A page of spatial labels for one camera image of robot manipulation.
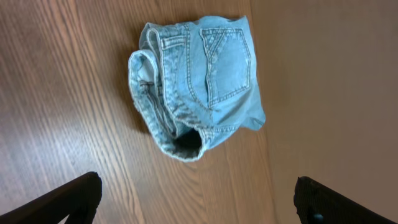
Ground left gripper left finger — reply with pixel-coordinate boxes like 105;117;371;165
1;172;102;224

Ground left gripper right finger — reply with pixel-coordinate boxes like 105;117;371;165
294;176;397;224

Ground light blue denim shorts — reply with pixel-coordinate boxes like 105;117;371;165
128;16;266;162

